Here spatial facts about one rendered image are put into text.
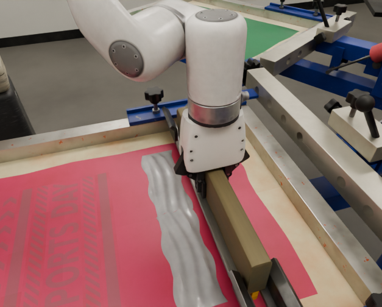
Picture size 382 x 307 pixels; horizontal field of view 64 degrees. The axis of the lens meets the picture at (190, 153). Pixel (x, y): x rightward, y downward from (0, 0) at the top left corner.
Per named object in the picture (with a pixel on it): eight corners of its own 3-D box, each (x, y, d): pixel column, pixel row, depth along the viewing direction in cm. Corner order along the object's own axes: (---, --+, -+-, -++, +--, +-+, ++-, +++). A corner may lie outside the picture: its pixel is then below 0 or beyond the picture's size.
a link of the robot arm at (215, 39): (118, 10, 37) (159, -9, 43) (131, 88, 44) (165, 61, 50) (234, 27, 32) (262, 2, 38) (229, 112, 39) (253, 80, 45)
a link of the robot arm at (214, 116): (237, 75, 46) (236, 91, 48) (181, 84, 45) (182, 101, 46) (259, 100, 41) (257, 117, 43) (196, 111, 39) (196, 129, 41)
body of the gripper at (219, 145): (236, 86, 47) (232, 142, 55) (173, 97, 46) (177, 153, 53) (258, 112, 42) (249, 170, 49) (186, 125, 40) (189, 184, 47)
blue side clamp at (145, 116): (133, 142, 76) (128, 119, 71) (130, 131, 79) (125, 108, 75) (244, 120, 81) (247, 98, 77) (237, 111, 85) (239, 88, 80)
